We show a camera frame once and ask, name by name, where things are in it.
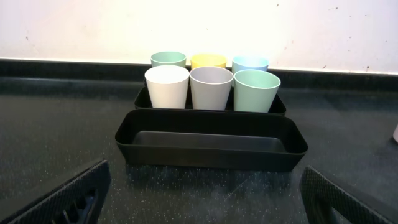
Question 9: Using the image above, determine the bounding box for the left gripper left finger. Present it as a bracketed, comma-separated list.
[0, 159, 112, 224]

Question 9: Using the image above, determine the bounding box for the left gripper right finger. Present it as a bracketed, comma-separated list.
[299, 165, 398, 224]

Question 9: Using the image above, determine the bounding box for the black tray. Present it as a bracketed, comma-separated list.
[114, 108, 308, 173]
[134, 79, 287, 116]

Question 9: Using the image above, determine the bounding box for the green cup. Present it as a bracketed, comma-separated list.
[233, 68, 282, 113]
[150, 51, 187, 68]

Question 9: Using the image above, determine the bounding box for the white cup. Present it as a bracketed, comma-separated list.
[144, 64, 190, 110]

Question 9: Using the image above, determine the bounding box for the blue cup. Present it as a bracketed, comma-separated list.
[231, 55, 270, 75]

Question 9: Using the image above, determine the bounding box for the grey cup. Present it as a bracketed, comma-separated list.
[189, 66, 234, 111]

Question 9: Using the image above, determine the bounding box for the yellow cup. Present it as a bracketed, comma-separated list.
[190, 52, 228, 70]

